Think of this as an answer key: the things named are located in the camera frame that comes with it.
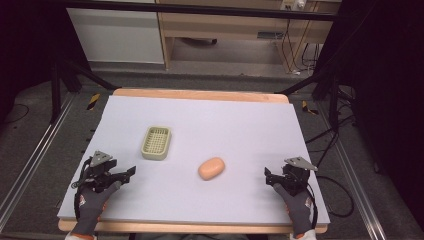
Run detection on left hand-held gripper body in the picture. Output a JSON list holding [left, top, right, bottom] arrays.
[[75, 150, 132, 195]]

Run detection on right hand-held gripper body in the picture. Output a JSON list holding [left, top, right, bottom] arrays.
[[280, 156, 319, 198]]

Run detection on pale green soap dish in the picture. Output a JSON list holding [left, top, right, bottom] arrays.
[[140, 125, 173, 162]]

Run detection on orange soap bar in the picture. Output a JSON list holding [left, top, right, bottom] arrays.
[[197, 156, 226, 182]]

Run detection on person's left hand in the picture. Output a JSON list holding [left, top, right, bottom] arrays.
[[70, 180, 123, 237]]

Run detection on person's right hand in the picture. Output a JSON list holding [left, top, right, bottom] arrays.
[[273, 182, 316, 238]]

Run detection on yellow black striped tape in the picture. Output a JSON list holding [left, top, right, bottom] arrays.
[[301, 100, 320, 116], [86, 92, 101, 111]]

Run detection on white foam board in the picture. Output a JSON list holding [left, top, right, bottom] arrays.
[[56, 94, 331, 225]]

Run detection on black curtain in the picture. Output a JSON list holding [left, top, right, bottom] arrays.
[[0, 0, 91, 124], [314, 0, 424, 231]]

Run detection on white cabinet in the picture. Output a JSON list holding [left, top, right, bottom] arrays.
[[66, 7, 165, 65]]

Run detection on wooden desk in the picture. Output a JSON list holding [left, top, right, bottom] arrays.
[[155, 0, 342, 73]]

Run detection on white power strip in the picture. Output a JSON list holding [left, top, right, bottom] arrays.
[[280, 0, 307, 11]]

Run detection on left hand-held gripper cable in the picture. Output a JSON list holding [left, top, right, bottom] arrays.
[[71, 158, 93, 222]]

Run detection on hand-held gripper cable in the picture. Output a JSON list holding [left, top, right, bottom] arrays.
[[71, 158, 93, 222], [306, 181, 320, 231]]

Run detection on right hand-held gripper cable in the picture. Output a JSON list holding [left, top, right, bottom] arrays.
[[306, 181, 320, 231]]

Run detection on black floor cable loop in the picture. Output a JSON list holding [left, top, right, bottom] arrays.
[[315, 174, 355, 218]]

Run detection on metal floor rail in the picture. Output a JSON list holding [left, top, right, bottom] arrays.
[[0, 93, 76, 232], [316, 101, 392, 240]]

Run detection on black frame strut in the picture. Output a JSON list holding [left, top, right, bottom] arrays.
[[274, 66, 342, 132], [49, 56, 118, 125]]

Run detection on bundle of desk cables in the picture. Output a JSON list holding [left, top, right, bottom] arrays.
[[280, 19, 322, 75]]

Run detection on black frame crossbar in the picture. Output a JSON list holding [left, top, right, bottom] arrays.
[[63, 0, 338, 22]]

